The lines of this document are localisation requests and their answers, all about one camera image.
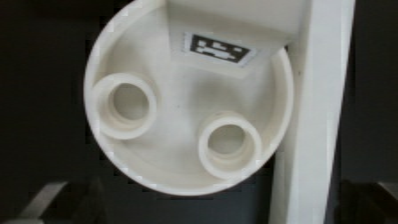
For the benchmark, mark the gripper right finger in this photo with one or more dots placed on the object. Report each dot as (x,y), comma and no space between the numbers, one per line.
(369,203)

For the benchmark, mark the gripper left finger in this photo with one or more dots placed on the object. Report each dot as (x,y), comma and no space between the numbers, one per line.
(90,212)

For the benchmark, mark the white round stool seat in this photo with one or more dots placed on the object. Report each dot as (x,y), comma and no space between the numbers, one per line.
(188,124)

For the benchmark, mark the white stool leg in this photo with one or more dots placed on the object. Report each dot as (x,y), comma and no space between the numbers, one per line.
(230,32)

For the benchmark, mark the white front fence bar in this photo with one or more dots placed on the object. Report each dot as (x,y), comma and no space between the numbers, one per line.
(305,157)

